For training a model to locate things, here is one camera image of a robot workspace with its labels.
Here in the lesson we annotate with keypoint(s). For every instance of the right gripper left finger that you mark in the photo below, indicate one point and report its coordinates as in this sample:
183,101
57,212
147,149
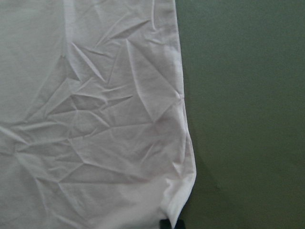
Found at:
165,224

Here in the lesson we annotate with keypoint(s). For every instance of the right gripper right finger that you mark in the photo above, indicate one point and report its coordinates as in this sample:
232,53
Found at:
180,224

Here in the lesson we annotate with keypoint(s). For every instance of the pink Snoopy t-shirt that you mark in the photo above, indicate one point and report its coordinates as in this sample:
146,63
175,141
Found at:
93,126

